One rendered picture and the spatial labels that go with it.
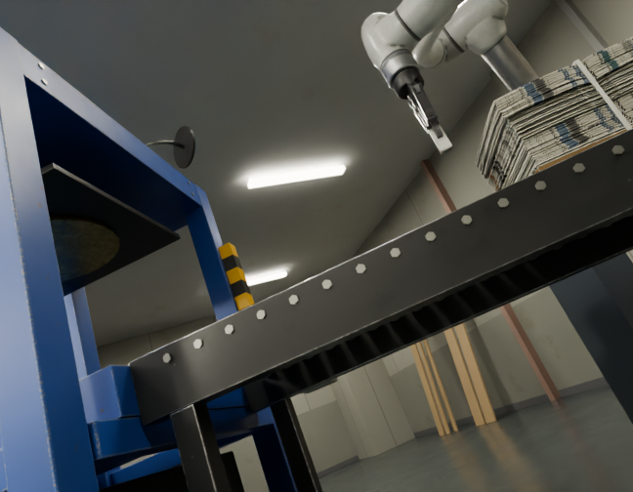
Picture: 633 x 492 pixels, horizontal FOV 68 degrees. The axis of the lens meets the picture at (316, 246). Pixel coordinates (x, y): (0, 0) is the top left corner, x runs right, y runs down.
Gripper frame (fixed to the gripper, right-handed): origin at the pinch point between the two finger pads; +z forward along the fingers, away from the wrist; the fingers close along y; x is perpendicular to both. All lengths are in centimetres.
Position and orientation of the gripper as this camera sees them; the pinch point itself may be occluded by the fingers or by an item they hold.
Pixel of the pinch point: (441, 139)
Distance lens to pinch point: 121.3
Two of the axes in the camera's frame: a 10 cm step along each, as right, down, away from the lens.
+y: 2.6, 2.8, 9.2
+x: -9.0, 4.2, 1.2
